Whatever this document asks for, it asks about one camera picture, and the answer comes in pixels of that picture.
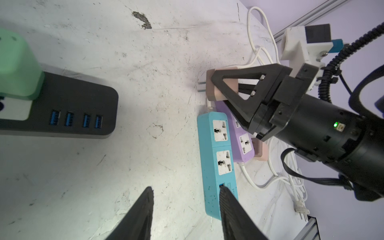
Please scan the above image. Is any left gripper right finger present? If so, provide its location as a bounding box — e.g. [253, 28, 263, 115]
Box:
[219, 186, 267, 240]

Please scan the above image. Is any green adapter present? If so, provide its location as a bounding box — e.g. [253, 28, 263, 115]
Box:
[1, 29, 45, 101]

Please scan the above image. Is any black power strip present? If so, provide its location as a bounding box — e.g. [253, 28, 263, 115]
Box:
[1, 73, 119, 139]

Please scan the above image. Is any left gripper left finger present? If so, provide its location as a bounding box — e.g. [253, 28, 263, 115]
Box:
[106, 187, 154, 240]

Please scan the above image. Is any white power cable right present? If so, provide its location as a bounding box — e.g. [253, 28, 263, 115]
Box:
[223, 5, 310, 222]

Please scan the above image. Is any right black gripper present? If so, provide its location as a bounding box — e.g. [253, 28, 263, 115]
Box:
[211, 64, 384, 192]

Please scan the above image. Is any teal power strip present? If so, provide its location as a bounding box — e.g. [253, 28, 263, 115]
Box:
[197, 112, 238, 220]

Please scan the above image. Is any purple power strip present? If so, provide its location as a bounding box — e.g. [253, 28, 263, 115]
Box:
[215, 101, 255, 164]

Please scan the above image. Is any pink plug adapter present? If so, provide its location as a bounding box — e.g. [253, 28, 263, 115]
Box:
[197, 66, 256, 103]
[252, 138, 269, 162]

